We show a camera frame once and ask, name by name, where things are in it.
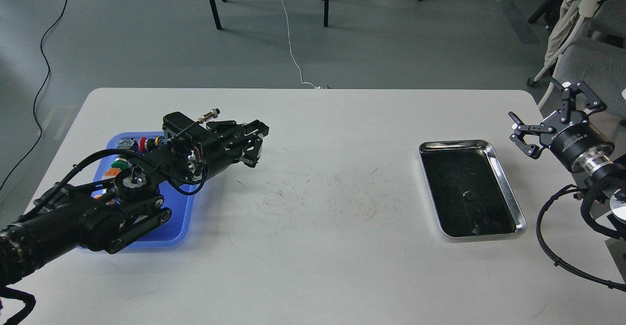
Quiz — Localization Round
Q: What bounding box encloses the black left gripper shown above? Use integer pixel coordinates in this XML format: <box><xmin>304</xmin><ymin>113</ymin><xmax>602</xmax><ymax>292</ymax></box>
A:
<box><xmin>198</xmin><ymin>120</ymin><xmax>269</xmax><ymax>179</ymax></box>

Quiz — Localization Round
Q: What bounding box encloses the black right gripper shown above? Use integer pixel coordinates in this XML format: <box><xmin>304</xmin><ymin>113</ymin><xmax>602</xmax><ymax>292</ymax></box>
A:
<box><xmin>508</xmin><ymin>77</ymin><xmax>616</xmax><ymax>173</ymax></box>

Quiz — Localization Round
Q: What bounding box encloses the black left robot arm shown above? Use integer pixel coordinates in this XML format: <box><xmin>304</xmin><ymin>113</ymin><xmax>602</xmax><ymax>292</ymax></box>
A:
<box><xmin>1</xmin><ymin>112</ymin><xmax>269</xmax><ymax>325</ymax></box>

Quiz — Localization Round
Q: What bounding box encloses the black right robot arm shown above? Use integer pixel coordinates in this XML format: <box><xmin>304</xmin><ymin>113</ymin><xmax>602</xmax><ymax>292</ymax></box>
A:
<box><xmin>508</xmin><ymin>78</ymin><xmax>626</xmax><ymax>292</ymax></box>

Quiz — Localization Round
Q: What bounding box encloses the grey office chair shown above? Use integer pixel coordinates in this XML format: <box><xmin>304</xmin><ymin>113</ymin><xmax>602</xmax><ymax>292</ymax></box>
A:
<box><xmin>527</xmin><ymin>0</ymin><xmax>626</xmax><ymax>120</ymax></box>

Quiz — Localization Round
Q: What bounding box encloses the blue plastic tray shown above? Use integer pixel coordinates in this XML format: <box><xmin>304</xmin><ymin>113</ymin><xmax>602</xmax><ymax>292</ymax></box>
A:
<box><xmin>105</xmin><ymin>131</ymin><xmax>195</xmax><ymax>249</ymax></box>

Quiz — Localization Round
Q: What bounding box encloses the red emergency stop button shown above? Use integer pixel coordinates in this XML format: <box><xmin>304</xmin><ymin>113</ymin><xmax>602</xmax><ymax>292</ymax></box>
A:
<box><xmin>138</xmin><ymin>136</ymin><xmax>166</xmax><ymax>153</ymax></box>

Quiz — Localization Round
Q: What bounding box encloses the steel metal tray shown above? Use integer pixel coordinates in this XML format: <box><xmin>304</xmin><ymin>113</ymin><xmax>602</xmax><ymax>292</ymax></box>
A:
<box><xmin>418</xmin><ymin>139</ymin><xmax>527</xmax><ymax>242</ymax></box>

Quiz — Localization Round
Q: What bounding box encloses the beige jacket on chair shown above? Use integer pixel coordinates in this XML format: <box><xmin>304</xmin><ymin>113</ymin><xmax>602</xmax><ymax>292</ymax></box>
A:
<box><xmin>533</xmin><ymin>0</ymin><xmax>626</xmax><ymax>108</ymax></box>

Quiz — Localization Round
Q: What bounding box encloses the orange white push button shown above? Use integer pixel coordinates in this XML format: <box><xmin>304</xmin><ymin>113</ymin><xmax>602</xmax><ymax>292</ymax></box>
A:
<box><xmin>102</xmin><ymin>167</ymin><xmax>122</xmax><ymax>180</ymax></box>

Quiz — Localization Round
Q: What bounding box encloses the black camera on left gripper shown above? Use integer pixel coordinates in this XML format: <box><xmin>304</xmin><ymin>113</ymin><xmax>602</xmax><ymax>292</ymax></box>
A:
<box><xmin>162</xmin><ymin>108</ymin><xmax>221</xmax><ymax>142</ymax></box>

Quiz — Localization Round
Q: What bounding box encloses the white floor cable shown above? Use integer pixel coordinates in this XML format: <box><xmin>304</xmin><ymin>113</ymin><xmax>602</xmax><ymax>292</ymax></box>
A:
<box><xmin>235</xmin><ymin>0</ymin><xmax>333</xmax><ymax>90</ymax></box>

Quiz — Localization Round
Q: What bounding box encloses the black floor cable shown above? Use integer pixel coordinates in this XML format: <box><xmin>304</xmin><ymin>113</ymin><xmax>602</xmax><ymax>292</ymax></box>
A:
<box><xmin>0</xmin><ymin>0</ymin><xmax>106</xmax><ymax>191</ymax></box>

